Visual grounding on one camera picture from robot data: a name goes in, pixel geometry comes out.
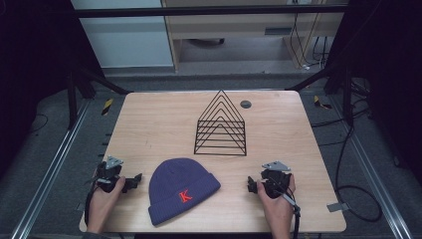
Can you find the person's left hand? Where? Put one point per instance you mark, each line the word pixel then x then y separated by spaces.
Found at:
pixel 103 202

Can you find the white cabinet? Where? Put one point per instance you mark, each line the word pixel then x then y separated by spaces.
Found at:
pixel 126 43

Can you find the person's right hand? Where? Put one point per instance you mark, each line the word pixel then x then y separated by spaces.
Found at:
pixel 277 207

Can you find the black metal stand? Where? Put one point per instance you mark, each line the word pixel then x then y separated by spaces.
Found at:
pixel 347 96
pixel 71 99

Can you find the yellow black striped tape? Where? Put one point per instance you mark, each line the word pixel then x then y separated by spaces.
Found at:
pixel 107 107
pixel 321 103

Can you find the grey tape strip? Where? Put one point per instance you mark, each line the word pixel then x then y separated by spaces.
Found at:
pixel 337 207

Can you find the black curtain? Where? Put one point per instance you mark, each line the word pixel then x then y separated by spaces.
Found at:
pixel 30 66
pixel 391 73

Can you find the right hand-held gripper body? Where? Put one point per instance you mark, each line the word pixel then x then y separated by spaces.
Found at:
pixel 277 181

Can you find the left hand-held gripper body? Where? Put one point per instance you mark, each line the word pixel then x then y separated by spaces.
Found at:
pixel 107 176

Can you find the purple knit beanie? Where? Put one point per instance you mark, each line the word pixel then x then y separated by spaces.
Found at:
pixel 180 191

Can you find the light wooden desk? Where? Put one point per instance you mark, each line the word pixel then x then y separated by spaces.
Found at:
pixel 232 25

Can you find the aluminium floor rail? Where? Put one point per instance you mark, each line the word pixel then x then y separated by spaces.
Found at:
pixel 49 169
pixel 368 166

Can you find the grey round table grommet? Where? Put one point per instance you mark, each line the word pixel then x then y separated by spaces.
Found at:
pixel 246 104

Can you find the black horizontal frame bar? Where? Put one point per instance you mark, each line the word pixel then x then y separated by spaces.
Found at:
pixel 199 12

